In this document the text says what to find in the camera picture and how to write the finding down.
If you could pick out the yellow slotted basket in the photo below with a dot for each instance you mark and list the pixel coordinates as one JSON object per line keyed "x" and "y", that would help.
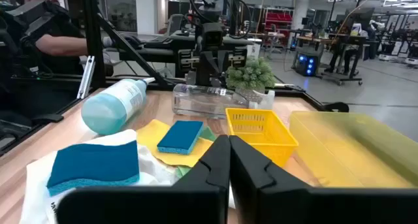
{"x": 261, "y": 142}

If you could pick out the white cloth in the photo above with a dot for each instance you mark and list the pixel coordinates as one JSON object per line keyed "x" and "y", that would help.
{"x": 36, "y": 185}

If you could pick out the computer tower blue lights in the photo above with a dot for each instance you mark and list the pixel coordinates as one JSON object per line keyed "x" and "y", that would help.
{"x": 307, "y": 64}

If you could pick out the person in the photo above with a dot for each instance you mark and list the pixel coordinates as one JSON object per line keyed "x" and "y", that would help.
{"x": 58, "y": 44}
{"x": 341, "y": 59}

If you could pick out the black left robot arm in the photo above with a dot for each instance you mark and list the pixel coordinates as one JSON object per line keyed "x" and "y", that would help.
{"x": 156, "y": 51}

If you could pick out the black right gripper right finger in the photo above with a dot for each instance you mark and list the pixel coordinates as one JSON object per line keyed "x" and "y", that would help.
{"x": 277, "y": 204}

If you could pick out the clear spray bottle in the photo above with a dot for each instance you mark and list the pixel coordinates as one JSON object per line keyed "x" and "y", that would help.
{"x": 202, "y": 101}

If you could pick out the blue wavy sponge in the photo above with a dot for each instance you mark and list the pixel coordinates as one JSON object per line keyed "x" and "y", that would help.
{"x": 94, "y": 165}

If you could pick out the green cloth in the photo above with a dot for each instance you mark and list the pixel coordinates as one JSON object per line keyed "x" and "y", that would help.
{"x": 208, "y": 134}

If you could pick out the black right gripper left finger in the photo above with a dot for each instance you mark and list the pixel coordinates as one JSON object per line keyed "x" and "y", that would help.
{"x": 196, "y": 201}

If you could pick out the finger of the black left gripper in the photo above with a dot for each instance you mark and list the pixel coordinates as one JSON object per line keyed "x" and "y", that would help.
{"x": 206, "y": 67}
{"x": 221, "y": 67}

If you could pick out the blue rectangular sponge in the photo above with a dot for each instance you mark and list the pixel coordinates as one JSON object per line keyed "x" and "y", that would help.
{"x": 181, "y": 136}

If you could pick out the black aluminium table frame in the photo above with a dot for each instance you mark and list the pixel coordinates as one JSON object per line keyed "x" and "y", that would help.
{"x": 93, "y": 38}

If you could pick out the blue liquid spray bottle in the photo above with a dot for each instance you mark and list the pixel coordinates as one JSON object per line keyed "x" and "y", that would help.
{"x": 111, "y": 109}

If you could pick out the yellow translucent tray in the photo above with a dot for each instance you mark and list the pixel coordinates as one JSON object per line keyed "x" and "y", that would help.
{"x": 343, "y": 152}

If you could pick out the red storage shelf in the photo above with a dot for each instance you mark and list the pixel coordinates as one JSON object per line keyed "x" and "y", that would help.
{"x": 277, "y": 18}

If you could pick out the silver metal bracket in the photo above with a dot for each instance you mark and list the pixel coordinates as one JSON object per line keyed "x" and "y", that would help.
{"x": 86, "y": 77}

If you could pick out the yellow cloth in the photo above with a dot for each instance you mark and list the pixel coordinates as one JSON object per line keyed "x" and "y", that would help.
{"x": 148, "y": 136}

